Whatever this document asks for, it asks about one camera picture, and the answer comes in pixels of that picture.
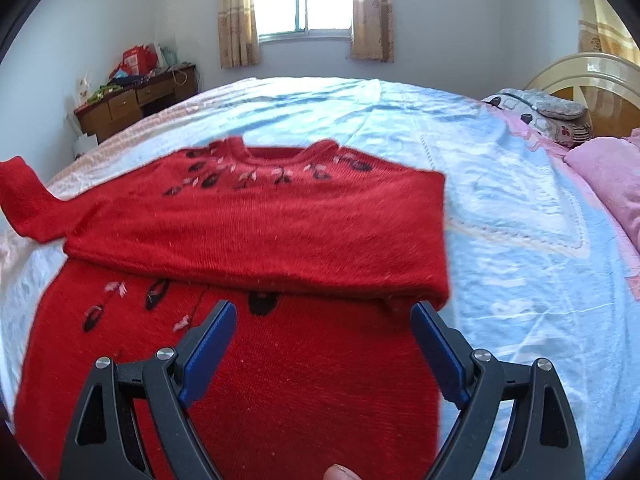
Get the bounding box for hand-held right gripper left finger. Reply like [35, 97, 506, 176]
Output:
[59, 300, 238, 480]

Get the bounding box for blue printed bed sheet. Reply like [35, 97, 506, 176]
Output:
[0, 76, 640, 480]

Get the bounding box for beige patterned curtain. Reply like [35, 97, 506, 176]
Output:
[217, 0, 261, 68]
[349, 0, 396, 63]

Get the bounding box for yellow floral curtain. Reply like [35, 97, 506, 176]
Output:
[577, 0, 640, 66]

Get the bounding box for white paper bag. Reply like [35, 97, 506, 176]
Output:
[72, 132, 99, 161]

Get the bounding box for green packet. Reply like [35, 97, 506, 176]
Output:
[87, 85, 122, 104]

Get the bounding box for red knitted sweater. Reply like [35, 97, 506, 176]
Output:
[0, 137, 451, 480]

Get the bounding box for grey floral pillow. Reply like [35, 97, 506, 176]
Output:
[530, 90, 588, 121]

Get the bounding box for pale green box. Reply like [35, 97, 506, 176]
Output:
[155, 42, 179, 69]

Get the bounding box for pink blanket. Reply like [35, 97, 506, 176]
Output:
[565, 129, 640, 256]

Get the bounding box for red gift bag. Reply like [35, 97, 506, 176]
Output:
[117, 45, 161, 78]

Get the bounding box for white cartoon pillow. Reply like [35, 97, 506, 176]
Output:
[482, 88, 593, 148]

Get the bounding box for brown wooden desk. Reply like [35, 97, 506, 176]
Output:
[74, 62, 198, 143]

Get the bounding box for cream wooden headboard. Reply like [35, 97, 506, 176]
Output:
[522, 52, 640, 139]

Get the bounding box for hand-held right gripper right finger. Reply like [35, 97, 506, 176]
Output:
[409, 300, 587, 480]

